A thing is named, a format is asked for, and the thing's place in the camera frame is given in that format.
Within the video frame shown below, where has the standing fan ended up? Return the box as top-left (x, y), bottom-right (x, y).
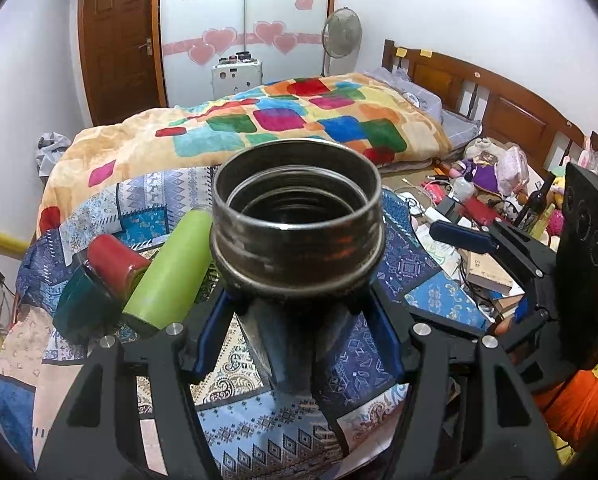
top-left (321, 7), bottom-right (364, 77)

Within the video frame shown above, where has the blue patterned blanket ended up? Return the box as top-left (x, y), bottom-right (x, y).
top-left (0, 165), bottom-right (494, 480)

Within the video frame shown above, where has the grey plastic bag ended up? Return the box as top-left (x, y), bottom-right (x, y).
top-left (36, 131), bottom-right (72, 178)

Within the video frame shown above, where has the white metal box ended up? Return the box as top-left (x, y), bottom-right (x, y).
top-left (210, 52), bottom-right (264, 97)

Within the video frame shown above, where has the green cup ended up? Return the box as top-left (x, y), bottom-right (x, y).
top-left (121, 207), bottom-right (214, 338)

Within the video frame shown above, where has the brown cardboard box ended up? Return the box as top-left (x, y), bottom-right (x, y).
top-left (459, 247), bottom-right (514, 293)

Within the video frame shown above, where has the purple plush toy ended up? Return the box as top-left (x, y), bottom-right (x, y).
top-left (451, 157), bottom-right (502, 193)

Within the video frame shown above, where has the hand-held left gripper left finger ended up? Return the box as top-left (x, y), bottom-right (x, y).
top-left (36, 287), bottom-right (237, 480)

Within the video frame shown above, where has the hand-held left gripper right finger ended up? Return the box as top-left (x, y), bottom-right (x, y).
top-left (364, 287), bottom-right (564, 480)

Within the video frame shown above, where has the red cup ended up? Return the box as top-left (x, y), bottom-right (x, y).
top-left (86, 234), bottom-right (152, 286)

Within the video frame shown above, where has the wardrobe with pink hearts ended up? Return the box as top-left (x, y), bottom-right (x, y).
top-left (154, 0), bottom-right (340, 108)

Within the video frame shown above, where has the grey pillow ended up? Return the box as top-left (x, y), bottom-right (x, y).
top-left (364, 66), bottom-right (482, 143)

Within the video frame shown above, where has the teal cup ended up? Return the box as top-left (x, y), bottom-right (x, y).
top-left (53, 264), bottom-right (126, 347)

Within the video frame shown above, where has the dark wine bottle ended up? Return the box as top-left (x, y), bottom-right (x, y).
top-left (516, 172), bottom-right (554, 233)

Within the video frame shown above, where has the wooden bed headboard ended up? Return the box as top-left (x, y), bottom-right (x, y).
top-left (381, 39), bottom-right (587, 171)

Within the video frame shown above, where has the blue steel thermos cup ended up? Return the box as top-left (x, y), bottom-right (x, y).
top-left (210, 139), bottom-right (387, 398)

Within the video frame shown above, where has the colourful checked blanket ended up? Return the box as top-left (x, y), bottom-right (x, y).
top-left (36, 74), bottom-right (452, 241)

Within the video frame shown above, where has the pink packet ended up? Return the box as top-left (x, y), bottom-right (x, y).
top-left (496, 145), bottom-right (530, 196)

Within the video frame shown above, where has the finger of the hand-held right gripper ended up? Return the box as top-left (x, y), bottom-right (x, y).
top-left (429, 220), bottom-right (560, 286)
top-left (406, 305), bottom-right (552, 361)

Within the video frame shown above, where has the wooden door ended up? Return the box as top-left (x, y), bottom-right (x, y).
top-left (78, 0), bottom-right (166, 128)

